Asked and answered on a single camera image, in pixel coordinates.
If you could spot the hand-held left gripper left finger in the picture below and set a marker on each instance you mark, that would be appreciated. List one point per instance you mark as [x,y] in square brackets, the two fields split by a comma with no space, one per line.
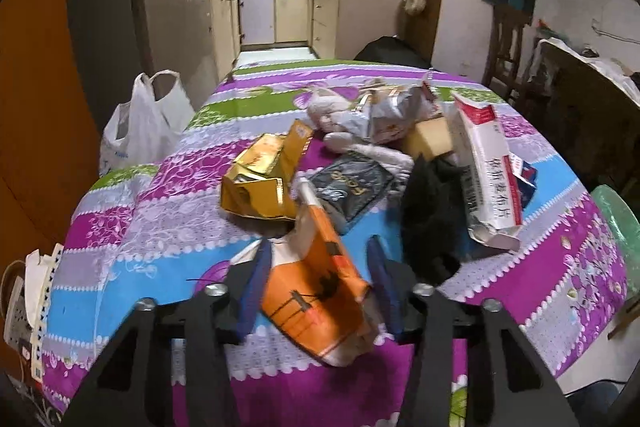
[252,289]

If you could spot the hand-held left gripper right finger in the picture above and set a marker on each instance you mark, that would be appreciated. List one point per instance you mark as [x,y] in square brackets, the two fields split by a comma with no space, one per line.
[385,289]

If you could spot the orange paper packet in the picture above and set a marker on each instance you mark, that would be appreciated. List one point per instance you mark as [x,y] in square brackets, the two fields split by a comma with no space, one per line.
[320,297]

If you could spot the silver snack bag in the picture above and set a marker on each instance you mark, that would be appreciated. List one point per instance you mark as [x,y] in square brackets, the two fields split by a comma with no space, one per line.
[395,112]

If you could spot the white plastic bag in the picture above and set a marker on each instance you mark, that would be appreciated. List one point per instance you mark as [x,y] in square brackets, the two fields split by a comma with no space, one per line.
[140,127]

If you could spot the black fluffy cloth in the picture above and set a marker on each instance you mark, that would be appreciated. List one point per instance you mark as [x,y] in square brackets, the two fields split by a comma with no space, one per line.
[430,217]

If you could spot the gold foil box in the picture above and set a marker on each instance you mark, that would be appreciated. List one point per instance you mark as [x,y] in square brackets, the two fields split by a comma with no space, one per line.
[255,187]

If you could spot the black flat packet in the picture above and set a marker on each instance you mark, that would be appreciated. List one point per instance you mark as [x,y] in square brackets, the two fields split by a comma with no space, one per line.
[350,187]

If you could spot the striped floral tablecloth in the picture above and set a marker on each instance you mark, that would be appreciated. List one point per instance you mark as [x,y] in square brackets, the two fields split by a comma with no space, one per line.
[165,217]

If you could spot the tan cardboard box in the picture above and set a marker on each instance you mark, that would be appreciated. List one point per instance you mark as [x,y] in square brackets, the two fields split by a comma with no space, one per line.
[430,137]

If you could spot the white medicine box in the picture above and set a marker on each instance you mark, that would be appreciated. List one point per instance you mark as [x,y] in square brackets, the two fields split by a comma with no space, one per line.
[487,167]

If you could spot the small red blue box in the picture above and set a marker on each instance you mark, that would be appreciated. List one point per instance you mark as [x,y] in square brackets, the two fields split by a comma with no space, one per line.
[525,179]

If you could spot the white fluffy plush cloth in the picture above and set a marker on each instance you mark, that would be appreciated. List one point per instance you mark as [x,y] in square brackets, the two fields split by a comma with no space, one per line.
[330,112]

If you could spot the black bag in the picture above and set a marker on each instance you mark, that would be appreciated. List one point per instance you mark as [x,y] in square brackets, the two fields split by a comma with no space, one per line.
[390,53]

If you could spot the green plastic stool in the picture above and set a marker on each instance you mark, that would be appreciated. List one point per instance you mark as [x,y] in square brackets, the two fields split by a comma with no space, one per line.
[617,227]

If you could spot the wooden chair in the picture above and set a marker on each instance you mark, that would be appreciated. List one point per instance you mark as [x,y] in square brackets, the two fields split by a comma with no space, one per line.
[505,57]

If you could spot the dark wooden side table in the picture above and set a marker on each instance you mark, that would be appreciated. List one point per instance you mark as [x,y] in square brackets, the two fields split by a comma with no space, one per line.
[585,117]

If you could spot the beige kitchen cabinets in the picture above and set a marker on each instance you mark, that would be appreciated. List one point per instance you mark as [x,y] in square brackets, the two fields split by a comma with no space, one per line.
[290,17]

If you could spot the grey refrigerator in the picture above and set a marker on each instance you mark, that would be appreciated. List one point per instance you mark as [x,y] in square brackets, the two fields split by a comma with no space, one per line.
[175,22]

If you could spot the orange wooden door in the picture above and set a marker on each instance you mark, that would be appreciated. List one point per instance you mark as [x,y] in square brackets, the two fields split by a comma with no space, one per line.
[40,107]

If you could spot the white sheet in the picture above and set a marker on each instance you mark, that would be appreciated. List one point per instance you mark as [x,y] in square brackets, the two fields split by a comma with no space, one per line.
[610,74]

